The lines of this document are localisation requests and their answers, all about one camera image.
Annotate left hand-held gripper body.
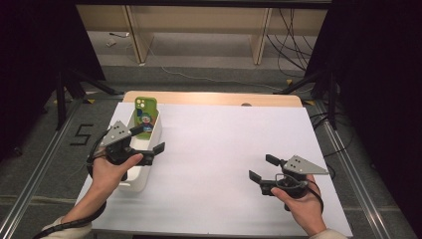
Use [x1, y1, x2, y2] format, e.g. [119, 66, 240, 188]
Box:
[99, 119, 155, 182]

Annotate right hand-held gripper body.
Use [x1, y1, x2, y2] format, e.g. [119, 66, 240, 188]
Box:
[258, 154, 330, 212]

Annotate white plastic storage bin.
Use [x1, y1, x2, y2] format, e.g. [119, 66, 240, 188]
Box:
[113, 106, 163, 193]

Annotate green cartoon phone case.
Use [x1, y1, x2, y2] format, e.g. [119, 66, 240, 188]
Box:
[133, 96, 159, 140]

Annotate person's right hand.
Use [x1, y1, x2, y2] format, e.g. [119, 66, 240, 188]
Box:
[271, 174, 325, 235]

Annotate person's left hand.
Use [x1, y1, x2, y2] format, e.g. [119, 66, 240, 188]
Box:
[89, 152, 144, 203]

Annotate black metal stand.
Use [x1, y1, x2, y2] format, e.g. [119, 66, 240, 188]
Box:
[54, 66, 124, 131]
[275, 69, 340, 131]

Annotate beige office desk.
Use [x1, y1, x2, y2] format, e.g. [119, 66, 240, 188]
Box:
[75, 4, 327, 66]

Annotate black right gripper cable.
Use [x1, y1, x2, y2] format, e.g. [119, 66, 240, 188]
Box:
[274, 172, 325, 215]

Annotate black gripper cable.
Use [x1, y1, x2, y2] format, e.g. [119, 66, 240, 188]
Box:
[274, 172, 325, 215]
[32, 138, 108, 239]

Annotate black floor cables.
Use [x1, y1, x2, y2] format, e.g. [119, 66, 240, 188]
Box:
[310, 112, 353, 157]

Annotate aluminium floor rail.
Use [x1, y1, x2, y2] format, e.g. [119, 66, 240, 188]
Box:
[0, 99, 84, 239]
[314, 101, 393, 239]

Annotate white floor cable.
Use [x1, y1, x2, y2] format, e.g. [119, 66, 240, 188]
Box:
[138, 33, 287, 93]

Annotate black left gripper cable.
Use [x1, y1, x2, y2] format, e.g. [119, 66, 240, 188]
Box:
[32, 138, 108, 239]

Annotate black cables under desk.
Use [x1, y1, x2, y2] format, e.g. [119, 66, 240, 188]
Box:
[267, 8, 315, 79]

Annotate black frame beam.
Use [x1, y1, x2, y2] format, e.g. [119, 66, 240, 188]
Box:
[75, 0, 332, 10]

